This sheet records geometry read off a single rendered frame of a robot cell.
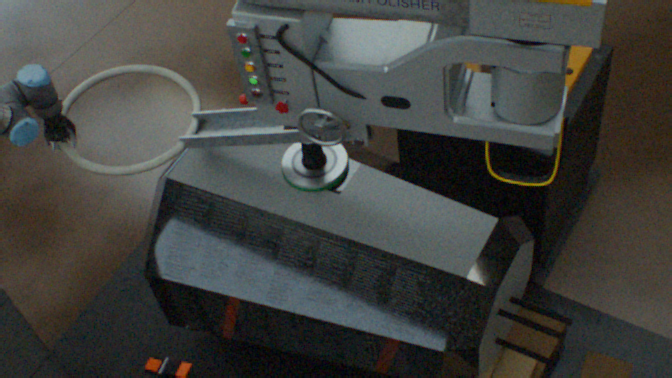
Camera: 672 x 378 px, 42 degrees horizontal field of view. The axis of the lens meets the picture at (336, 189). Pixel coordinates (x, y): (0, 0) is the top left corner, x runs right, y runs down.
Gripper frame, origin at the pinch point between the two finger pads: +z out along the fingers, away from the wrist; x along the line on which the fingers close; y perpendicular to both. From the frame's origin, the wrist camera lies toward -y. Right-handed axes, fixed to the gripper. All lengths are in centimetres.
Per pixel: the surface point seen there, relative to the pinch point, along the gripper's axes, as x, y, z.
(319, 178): 79, 41, -4
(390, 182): 101, 48, -3
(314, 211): 75, 51, -2
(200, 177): 42.2, 25.6, 1.3
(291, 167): 72, 34, -4
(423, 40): 107, 56, -70
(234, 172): 53, 27, 1
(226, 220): 48, 42, 5
